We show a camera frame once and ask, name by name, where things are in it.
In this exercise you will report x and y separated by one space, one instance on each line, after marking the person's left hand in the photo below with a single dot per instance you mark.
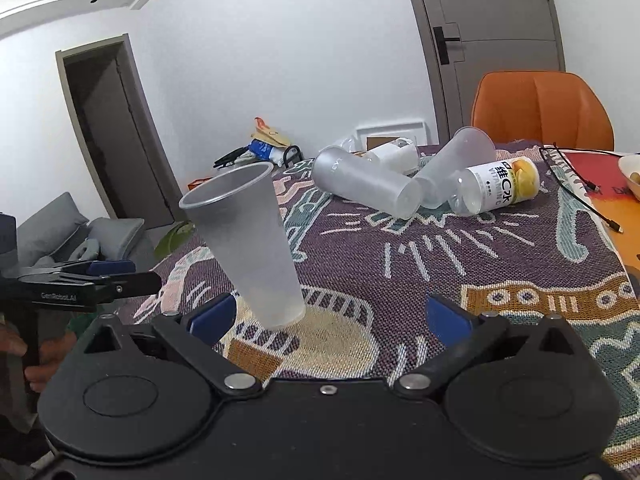
52 360

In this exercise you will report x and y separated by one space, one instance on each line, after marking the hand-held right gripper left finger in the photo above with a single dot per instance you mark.
212 319

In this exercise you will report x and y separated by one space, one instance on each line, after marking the frosted clear plastic cup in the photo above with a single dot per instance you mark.
450 165
250 240
360 180

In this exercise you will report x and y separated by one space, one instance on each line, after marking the cream bowl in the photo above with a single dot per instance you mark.
631 170

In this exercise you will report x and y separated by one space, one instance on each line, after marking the white picture frame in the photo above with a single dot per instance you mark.
390 130

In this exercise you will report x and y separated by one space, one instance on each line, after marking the patterned woven blanket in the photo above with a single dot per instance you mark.
450 265

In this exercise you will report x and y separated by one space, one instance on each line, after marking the grey door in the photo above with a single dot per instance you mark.
500 10

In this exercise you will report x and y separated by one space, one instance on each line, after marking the red and orange mat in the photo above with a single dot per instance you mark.
620 210

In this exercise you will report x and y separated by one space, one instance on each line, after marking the pile of bags on floor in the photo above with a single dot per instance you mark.
292 155

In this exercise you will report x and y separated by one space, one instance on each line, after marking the white paper cup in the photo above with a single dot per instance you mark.
397 154

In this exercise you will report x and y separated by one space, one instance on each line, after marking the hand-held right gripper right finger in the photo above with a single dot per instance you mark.
447 319

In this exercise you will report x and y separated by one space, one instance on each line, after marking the clear bottle with yellow label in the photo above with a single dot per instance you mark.
492 185

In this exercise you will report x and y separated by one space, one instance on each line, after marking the orange chair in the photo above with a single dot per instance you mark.
542 110

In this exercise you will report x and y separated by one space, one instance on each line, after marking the grey sofa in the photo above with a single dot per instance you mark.
55 225

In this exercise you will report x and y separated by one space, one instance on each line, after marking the green plastic item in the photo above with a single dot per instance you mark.
172 240

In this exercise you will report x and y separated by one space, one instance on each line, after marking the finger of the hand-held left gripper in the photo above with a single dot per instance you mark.
107 267
132 285

